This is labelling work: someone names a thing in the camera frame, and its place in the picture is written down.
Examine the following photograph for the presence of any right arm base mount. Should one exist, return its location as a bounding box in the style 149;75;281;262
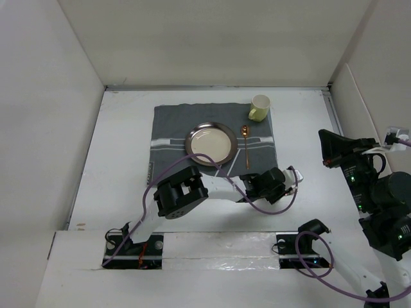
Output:
271;219;330;270

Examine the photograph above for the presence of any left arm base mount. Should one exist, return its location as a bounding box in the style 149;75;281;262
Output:
102;231;164;270

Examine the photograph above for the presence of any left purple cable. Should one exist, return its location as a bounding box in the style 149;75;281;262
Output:
101;153;301;267

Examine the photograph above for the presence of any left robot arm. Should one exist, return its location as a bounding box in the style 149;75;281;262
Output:
121;167;299;255

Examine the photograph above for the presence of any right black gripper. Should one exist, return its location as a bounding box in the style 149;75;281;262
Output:
317;127;380;210

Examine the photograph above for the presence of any purple cable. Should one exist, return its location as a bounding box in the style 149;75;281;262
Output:
101;153;301;267
295;134;411;303

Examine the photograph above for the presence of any copper spoon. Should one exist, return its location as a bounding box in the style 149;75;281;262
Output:
241;125;250;170

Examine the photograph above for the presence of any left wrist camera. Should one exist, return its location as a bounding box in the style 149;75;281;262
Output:
283;167;304;191

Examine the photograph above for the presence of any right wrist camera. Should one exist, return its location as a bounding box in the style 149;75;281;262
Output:
374;126;410;153

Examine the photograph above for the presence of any round metal plate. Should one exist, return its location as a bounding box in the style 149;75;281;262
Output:
184;122;238;165

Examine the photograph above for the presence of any yellow mug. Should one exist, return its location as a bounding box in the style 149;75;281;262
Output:
248;94;271;122

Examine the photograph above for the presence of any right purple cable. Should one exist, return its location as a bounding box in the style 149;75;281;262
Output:
295;134;411;303

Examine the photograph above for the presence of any grey cloth placemat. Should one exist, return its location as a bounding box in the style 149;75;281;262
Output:
147;103;278;183

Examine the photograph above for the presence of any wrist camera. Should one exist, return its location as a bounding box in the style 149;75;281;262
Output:
374;126;410;153
283;167;304;191

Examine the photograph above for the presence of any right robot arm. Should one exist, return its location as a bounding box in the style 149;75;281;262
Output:
319;130;410;307

